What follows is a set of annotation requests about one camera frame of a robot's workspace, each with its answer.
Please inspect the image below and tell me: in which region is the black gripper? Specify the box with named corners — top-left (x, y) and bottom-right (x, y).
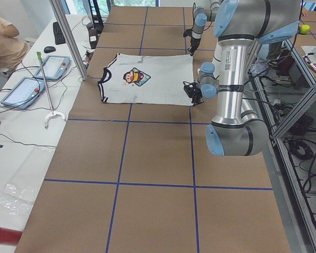
top-left (191, 88), bottom-right (203, 105)
top-left (188, 37), bottom-right (201, 56)

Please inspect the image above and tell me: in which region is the grey cartoon print t-shirt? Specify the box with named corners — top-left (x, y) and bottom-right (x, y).
top-left (97, 53), bottom-right (193, 106)

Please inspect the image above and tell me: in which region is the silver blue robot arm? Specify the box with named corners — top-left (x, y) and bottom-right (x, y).
top-left (185, 1), bottom-right (301, 156)
top-left (183, 1), bottom-right (222, 56)

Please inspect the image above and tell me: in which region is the patterned blue cloth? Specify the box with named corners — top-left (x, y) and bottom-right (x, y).
top-left (249, 59), bottom-right (269, 76)

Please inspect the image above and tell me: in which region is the black box with label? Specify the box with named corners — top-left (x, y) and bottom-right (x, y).
top-left (88, 28), bottom-right (98, 49)

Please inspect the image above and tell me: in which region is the green ball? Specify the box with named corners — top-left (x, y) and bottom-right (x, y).
top-left (299, 24), bottom-right (310, 35)

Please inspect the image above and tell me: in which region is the black keyboard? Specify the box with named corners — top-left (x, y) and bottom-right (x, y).
top-left (53, 22), bottom-right (66, 45)

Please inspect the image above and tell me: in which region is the far blue teach pendant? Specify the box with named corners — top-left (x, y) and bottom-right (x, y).
top-left (41, 55), bottom-right (71, 81)

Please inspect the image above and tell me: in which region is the blue teach pendant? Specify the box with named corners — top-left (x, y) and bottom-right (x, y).
top-left (1, 77), bottom-right (45, 110)
top-left (41, 55), bottom-right (71, 81)

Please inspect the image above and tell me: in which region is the black computer mouse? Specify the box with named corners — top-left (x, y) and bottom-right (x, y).
top-left (43, 46), bottom-right (56, 53)

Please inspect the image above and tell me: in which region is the long reacher grabber tool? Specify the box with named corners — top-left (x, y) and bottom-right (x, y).
top-left (36, 51), bottom-right (66, 129)

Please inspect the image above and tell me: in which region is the near blue teach pendant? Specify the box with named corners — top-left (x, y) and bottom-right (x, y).
top-left (1, 77), bottom-right (45, 110)

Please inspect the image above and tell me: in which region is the seated person in beige shirt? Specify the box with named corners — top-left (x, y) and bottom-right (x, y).
top-left (0, 17), bottom-right (30, 71)

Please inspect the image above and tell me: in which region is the clear plastic bag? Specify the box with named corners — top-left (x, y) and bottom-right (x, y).
top-left (0, 183), bottom-right (35, 215)

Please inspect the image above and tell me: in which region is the red cylinder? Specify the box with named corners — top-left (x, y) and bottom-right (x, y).
top-left (0, 227), bottom-right (23, 246)

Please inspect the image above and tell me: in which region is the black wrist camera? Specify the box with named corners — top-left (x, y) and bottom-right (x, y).
top-left (183, 81), bottom-right (196, 98)
top-left (183, 29), bottom-right (193, 38)

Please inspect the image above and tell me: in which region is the aluminium frame post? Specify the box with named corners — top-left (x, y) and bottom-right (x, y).
top-left (49, 0), bottom-right (88, 81)

